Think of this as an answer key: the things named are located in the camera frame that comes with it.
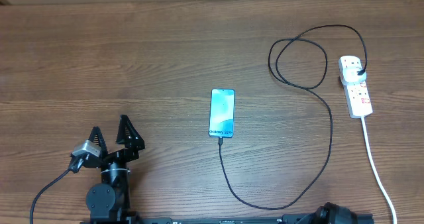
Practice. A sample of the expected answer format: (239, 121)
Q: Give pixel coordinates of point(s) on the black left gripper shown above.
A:
(128, 154)

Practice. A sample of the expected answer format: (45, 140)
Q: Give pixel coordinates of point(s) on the blue Galaxy smartphone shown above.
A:
(222, 110)

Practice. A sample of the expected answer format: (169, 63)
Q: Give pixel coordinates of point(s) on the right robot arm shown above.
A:
(330, 214)

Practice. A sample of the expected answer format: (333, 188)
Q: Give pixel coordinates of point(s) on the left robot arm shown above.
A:
(109, 201)

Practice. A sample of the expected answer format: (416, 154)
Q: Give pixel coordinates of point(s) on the white charger adapter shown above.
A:
(352, 75)

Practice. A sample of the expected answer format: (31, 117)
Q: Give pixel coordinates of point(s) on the white power strip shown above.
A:
(357, 96)

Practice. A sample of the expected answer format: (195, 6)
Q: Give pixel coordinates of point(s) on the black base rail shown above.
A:
(284, 219)

